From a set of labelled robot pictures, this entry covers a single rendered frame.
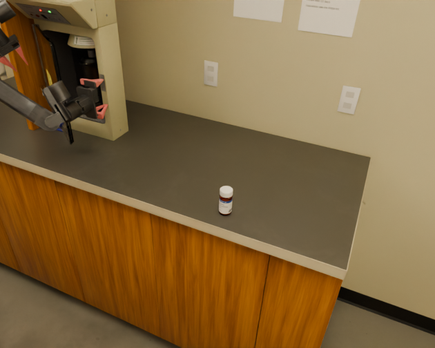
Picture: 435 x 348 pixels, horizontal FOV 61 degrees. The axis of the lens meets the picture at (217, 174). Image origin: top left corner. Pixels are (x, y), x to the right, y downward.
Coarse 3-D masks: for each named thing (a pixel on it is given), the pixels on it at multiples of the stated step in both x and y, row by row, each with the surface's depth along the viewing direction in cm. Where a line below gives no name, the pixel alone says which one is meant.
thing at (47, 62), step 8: (40, 32) 136; (40, 40) 141; (48, 40) 127; (40, 48) 147; (48, 48) 130; (48, 56) 134; (48, 64) 140; (56, 64) 129; (48, 72) 145; (56, 72) 131; (56, 80) 134; (64, 128) 150
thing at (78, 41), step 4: (72, 36) 146; (76, 36) 145; (80, 36) 145; (68, 40) 149; (72, 40) 146; (76, 40) 146; (80, 40) 145; (84, 40) 145; (88, 40) 145; (92, 40) 146; (68, 44) 148; (72, 44) 147; (76, 44) 146; (80, 44) 145; (84, 44) 145; (88, 44) 146; (92, 44) 146
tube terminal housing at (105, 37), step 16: (96, 0) 131; (112, 0) 138; (96, 16) 134; (112, 16) 141; (64, 32) 143; (80, 32) 140; (96, 32) 137; (112, 32) 143; (96, 48) 141; (112, 48) 145; (112, 64) 148; (112, 80) 150; (112, 96) 153; (112, 112) 156; (80, 128) 167; (96, 128) 163; (112, 128) 159
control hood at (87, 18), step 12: (12, 0) 133; (24, 0) 129; (36, 0) 127; (48, 0) 125; (60, 0) 124; (72, 0) 125; (84, 0) 127; (24, 12) 140; (60, 12) 130; (72, 12) 126; (84, 12) 128; (72, 24) 136; (84, 24) 132; (96, 24) 134
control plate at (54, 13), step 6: (24, 6) 134; (30, 6) 132; (36, 6) 131; (30, 12) 138; (36, 12) 136; (42, 12) 134; (48, 12) 133; (54, 12) 131; (36, 18) 141; (42, 18) 139; (48, 18) 137; (60, 18) 134
